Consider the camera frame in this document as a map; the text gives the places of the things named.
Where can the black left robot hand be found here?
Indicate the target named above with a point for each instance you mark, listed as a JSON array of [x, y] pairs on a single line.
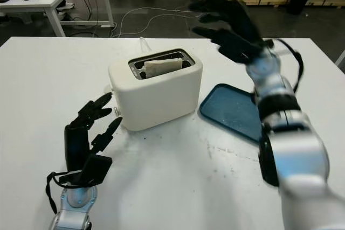
[[76, 143]]

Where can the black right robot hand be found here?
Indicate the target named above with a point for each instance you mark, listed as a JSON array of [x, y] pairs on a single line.
[[237, 41]]

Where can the white bread slice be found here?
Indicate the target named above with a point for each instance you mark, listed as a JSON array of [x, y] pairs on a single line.
[[161, 67]]

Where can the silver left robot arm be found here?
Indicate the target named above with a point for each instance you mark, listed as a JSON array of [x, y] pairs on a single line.
[[75, 203]]

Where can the silver toaster knob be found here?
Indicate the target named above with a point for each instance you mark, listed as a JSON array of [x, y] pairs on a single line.
[[116, 110]]

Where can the blue plastic tray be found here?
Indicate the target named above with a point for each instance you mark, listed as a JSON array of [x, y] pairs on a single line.
[[229, 108]]

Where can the white two-slot toaster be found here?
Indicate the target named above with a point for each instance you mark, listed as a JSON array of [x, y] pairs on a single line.
[[161, 98]]

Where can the black trash bin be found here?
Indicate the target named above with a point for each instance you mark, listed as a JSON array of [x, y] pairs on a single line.
[[297, 2]]

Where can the white furniture piece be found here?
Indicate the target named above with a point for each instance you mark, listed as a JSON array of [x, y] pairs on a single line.
[[341, 61]]

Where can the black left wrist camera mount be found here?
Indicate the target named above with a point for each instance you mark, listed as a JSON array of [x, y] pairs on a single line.
[[94, 169]]

